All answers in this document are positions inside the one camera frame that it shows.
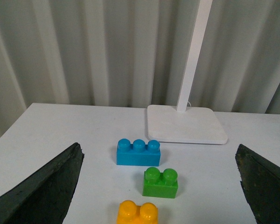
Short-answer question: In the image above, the white desk lamp stand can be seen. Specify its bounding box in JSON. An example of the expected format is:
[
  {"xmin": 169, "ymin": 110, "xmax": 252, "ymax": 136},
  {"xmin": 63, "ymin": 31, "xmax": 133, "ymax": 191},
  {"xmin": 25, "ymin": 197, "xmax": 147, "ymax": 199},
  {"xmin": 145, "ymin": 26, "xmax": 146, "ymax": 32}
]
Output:
[{"xmin": 147, "ymin": 0, "xmax": 228, "ymax": 145}]

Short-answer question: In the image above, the blue three-stud toy block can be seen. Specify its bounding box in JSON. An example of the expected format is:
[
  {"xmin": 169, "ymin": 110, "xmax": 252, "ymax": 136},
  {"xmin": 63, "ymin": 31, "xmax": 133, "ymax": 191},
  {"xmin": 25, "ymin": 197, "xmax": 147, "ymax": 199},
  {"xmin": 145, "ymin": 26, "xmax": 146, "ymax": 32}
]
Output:
[{"xmin": 116, "ymin": 139, "xmax": 161, "ymax": 167}]

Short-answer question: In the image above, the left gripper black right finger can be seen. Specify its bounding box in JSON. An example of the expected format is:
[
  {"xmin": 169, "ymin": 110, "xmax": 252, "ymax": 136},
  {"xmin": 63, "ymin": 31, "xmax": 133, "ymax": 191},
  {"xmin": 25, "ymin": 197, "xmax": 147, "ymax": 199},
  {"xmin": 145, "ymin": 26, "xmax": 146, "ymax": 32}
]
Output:
[{"xmin": 235, "ymin": 144, "xmax": 280, "ymax": 224}]

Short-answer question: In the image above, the yellow two-stud toy block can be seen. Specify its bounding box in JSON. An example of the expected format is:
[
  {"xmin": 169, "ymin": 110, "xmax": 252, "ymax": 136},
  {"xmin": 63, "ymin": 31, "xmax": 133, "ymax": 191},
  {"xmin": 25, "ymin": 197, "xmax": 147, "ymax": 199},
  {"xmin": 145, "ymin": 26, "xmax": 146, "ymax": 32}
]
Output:
[{"xmin": 116, "ymin": 200, "xmax": 158, "ymax": 224}]

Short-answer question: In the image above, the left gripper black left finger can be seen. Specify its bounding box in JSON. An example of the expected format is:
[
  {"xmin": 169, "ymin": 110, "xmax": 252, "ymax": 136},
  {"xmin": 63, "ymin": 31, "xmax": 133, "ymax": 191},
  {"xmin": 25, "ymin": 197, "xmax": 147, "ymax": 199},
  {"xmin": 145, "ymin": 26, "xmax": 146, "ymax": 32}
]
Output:
[{"xmin": 0, "ymin": 143, "xmax": 84, "ymax": 224}]

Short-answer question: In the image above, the green two-stud toy block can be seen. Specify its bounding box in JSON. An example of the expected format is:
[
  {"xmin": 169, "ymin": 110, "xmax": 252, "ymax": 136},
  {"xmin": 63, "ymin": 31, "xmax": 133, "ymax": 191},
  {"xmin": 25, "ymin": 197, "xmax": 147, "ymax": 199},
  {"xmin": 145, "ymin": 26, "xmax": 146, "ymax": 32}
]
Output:
[{"xmin": 142, "ymin": 167, "xmax": 178, "ymax": 198}]

